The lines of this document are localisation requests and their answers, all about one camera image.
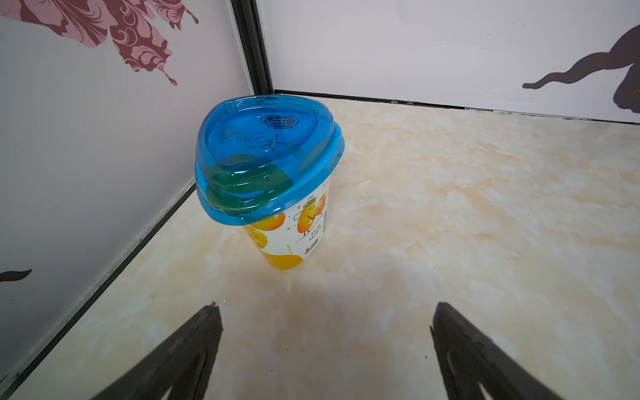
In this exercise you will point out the blue lidded snack cup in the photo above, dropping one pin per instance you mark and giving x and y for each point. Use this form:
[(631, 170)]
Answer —
[(263, 163)]

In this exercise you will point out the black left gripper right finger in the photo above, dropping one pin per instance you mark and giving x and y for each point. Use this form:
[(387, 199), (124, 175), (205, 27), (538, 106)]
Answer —
[(474, 367)]

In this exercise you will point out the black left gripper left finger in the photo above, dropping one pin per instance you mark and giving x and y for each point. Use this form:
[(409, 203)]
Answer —
[(180, 367)]

